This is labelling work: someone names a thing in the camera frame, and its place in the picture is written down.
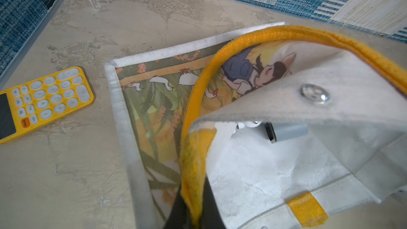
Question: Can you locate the light blue twin-bell clock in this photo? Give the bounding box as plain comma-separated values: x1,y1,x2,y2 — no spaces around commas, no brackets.
233,121,262,134

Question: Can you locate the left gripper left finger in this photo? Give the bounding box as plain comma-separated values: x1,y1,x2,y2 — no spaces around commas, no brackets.
163,187,191,229

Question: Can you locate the white canvas tote bag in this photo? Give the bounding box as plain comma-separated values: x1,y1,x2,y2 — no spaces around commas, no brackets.
105,23,407,229

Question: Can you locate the yellow calculator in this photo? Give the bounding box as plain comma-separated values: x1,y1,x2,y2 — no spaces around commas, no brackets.
1,66,95,144

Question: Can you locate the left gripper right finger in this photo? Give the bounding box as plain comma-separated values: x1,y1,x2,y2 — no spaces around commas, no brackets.
200,178,226,229

